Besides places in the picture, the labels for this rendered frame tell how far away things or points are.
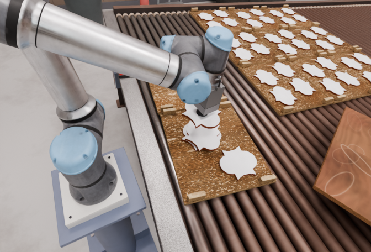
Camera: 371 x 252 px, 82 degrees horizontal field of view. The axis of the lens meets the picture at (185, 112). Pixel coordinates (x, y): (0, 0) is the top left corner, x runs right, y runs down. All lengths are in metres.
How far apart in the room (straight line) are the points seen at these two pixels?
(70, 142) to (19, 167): 1.53
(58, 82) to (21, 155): 1.65
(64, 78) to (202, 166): 0.53
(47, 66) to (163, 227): 0.55
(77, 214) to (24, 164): 1.41
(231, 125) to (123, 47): 0.67
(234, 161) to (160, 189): 0.29
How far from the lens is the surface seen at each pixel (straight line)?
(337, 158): 0.93
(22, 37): 0.42
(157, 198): 0.77
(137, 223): 1.70
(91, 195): 0.76
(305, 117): 1.21
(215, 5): 2.18
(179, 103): 1.01
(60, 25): 0.41
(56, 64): 0.61
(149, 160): 0.84
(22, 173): 2.13
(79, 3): 3.46
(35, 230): 1.87
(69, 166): 0.63
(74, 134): 0.66
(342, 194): 0.84
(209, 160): 0.83
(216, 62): 0.61
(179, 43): 0.56
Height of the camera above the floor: 1.63
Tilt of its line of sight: 45 degrees down
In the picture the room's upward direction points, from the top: 8 degrees clockwise
